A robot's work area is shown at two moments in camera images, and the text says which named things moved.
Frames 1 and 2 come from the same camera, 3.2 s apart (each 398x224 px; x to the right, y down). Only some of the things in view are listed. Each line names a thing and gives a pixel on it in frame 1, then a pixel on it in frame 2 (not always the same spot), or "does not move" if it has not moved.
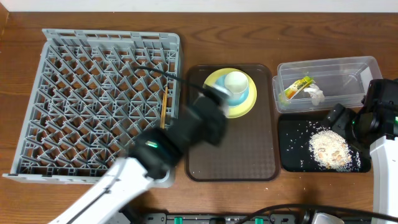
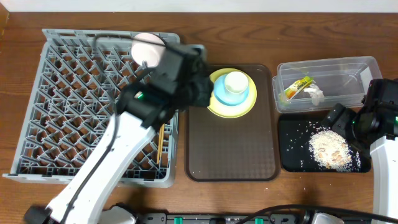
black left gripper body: x=214 y=121 to x=201 y=93
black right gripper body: x=337 y=117 does not move
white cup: x=236 y=81 does not move
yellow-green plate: x=244 y=107 does not move
